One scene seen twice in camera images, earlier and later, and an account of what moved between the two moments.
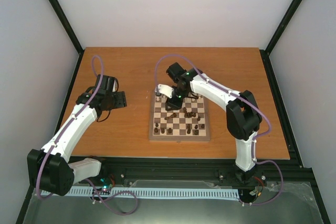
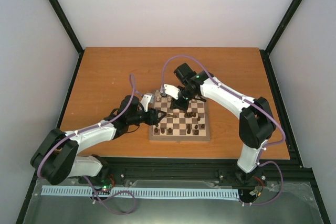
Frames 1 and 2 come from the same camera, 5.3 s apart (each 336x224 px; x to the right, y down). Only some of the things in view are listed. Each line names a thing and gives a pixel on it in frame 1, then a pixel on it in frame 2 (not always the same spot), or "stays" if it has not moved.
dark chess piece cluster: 188,115 stays
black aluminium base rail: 283,171 stays
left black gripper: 121,102 to 153,116
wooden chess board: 188,123 stays
